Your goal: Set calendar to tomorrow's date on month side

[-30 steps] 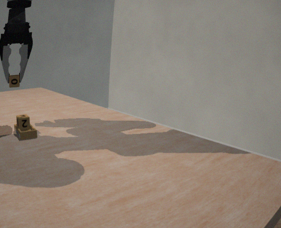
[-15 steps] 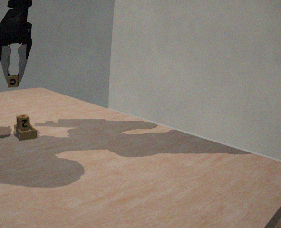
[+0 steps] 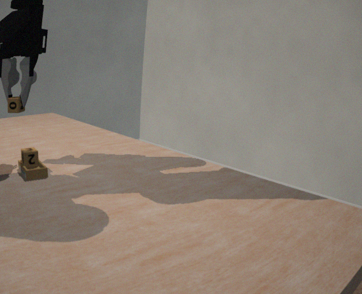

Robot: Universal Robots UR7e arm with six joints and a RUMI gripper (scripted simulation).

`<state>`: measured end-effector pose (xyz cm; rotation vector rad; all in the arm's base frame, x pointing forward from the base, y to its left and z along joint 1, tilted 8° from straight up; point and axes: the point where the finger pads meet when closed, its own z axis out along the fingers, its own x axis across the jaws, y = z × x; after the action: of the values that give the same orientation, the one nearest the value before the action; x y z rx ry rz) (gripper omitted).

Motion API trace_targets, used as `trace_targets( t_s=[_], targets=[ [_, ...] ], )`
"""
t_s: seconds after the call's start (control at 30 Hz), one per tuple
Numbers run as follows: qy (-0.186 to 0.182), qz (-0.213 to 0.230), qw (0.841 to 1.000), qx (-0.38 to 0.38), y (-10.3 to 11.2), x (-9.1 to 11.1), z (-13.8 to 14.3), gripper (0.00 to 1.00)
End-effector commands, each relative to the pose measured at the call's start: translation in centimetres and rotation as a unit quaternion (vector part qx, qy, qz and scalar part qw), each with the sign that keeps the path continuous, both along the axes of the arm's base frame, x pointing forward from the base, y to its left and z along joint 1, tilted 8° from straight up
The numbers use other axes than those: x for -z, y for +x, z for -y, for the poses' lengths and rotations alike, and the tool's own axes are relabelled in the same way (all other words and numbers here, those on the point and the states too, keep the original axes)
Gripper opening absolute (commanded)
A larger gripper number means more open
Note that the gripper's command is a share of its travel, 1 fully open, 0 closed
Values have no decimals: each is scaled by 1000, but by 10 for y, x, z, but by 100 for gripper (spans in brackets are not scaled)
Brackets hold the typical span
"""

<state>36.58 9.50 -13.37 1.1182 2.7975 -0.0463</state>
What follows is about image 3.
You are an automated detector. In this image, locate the brown wooden tray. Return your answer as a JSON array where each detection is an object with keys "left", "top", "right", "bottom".
[{"left": 18, "top": 160, "right": 48, "bottom": 180}]

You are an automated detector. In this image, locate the tan wooden number cube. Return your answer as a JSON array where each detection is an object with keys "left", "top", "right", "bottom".
[
  {"left": 21, "top": 148, "right": 39, "bottom": 168},
  {"left": 8, "top": 97, "right": 25, "bottom": 113}
]

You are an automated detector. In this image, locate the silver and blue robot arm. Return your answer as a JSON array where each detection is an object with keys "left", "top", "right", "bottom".
[{"left": 0, "top": 9, "right": 31, "bottom": 43}]

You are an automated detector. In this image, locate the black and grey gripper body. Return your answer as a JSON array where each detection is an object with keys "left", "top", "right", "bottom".
[{"left": 2, "top": 0, "right": 48, "bottom": 58}]

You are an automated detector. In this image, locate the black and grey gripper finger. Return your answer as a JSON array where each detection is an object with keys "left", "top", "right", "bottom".
[
  {"left": 0, "top": 43, "right": 20, "bottom": 103},
  {"left": 20, "top": 40, "right": 39, "bottom": 107}
]

